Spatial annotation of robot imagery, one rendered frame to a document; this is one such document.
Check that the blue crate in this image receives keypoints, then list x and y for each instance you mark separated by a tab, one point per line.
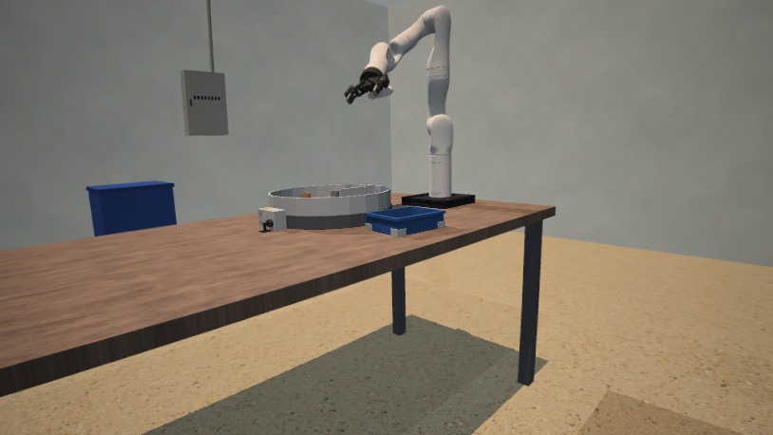
405	220

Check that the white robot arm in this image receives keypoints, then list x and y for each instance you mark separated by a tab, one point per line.
438	125

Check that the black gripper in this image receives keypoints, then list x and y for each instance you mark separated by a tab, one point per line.
372	79

